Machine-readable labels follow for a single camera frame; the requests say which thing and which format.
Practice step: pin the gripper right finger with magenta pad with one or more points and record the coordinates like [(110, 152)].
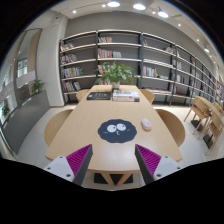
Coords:
[(153, 166)]

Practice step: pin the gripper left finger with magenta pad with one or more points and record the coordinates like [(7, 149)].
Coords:
[(72, 167)]

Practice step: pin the white computer mouse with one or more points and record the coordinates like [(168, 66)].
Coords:
[(146, 124)]

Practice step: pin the dark round cartoon mouse pad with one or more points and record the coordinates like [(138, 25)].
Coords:
[(117, 131)]

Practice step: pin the wooden chair near right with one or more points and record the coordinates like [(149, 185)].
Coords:
[(174, 125)]

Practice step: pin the wooden chair near left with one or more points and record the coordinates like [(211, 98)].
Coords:
[(54, 124)]

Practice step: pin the grey counter on left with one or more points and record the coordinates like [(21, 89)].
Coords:
[(24, 118)]

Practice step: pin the wooden chair far right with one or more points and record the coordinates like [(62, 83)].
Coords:
[(148, 95)]

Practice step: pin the wooden chair far left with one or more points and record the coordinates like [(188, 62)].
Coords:
[(80, 94)]

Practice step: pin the black book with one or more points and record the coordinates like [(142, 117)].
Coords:
[(99, 96)]

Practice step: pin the wooden chair at side table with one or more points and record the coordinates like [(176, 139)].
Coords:
[(213, 131)]

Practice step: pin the stack of white books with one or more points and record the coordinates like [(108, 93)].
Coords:
[(126, 96)]

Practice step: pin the wooden side table right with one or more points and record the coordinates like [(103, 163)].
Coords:
[(210, 106)]

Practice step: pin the small plant on left counter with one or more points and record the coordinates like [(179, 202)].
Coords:
[(37, 86)]

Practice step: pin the green potted plant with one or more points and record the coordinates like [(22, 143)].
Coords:
[(115, 74)]

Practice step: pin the large grey bookshelf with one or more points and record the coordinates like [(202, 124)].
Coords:
[(173, 74)]

